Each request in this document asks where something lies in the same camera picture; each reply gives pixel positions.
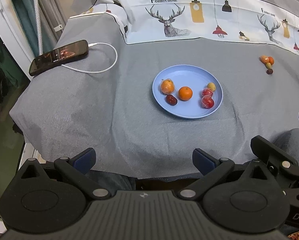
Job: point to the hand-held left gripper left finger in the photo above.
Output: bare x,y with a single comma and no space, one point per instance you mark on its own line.
84,160

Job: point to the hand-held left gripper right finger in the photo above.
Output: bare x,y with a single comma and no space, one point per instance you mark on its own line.
202,160

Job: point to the blue plastic plate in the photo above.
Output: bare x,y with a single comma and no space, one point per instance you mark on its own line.
189,110

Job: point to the plastic-wrapped red fruit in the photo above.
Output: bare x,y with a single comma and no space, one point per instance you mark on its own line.
207,102

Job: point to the small red fruit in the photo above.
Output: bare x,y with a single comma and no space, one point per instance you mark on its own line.
207,92

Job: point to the dark red jujube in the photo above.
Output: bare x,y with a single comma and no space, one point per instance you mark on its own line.
269,71
171,99

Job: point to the small orange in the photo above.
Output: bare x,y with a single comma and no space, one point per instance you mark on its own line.
185,93
271,60

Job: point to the small yellow-green fruit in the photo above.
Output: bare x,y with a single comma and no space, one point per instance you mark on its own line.
211,86

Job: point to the person's right leg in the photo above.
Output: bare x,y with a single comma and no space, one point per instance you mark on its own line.
289,140

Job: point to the grey deer print bedsheet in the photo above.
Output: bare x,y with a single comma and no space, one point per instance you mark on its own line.
114,120

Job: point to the small green fruit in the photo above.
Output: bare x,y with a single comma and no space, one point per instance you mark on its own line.
268,65

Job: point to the black smartphone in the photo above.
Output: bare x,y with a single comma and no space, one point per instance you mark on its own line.
58,57

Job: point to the dotted white pole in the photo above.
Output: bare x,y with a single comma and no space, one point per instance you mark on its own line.
37,25

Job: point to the hanging green cloth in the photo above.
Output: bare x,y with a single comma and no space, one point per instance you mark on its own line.
23,15

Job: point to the grey curtain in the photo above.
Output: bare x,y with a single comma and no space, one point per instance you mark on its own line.
52,5

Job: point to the white frame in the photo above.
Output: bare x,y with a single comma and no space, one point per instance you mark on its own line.
4,15

